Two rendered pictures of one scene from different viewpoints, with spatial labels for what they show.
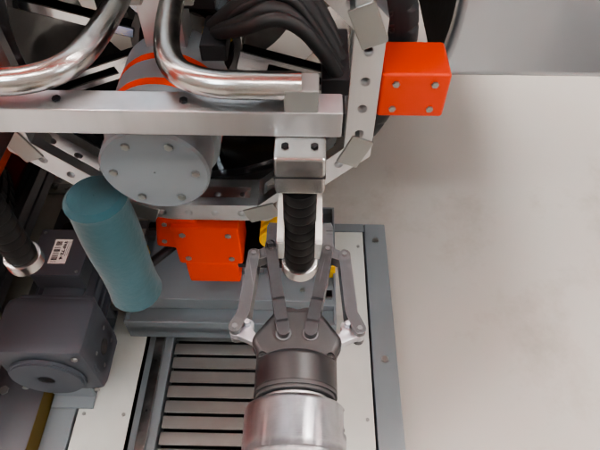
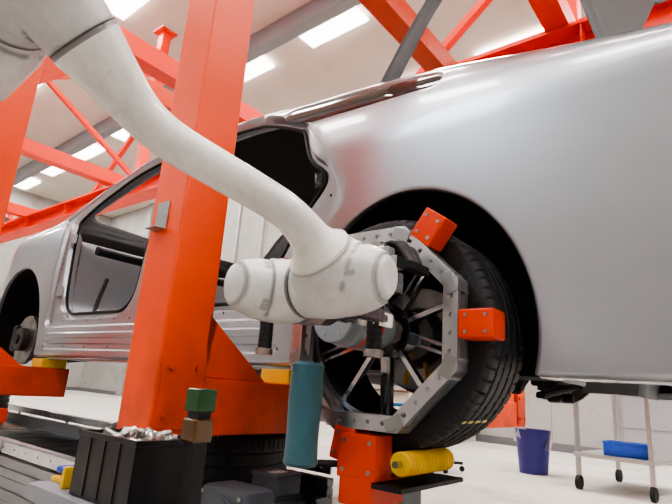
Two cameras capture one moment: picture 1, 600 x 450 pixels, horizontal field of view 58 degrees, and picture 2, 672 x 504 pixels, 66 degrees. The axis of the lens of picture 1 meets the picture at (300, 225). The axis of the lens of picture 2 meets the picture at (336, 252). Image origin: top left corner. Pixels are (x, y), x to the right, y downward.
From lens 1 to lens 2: 1.07 m
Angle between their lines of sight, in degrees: 74
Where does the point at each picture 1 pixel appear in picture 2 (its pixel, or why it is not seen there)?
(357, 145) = (448, 359)
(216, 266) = (356, 483)
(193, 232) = (350, 437)
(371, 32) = (450, 284)
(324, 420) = not seen: hidden behind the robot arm
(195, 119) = not seen: hidden behind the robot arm
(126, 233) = (311, 384)
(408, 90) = (472, 318)
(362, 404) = not seen: outside the picture
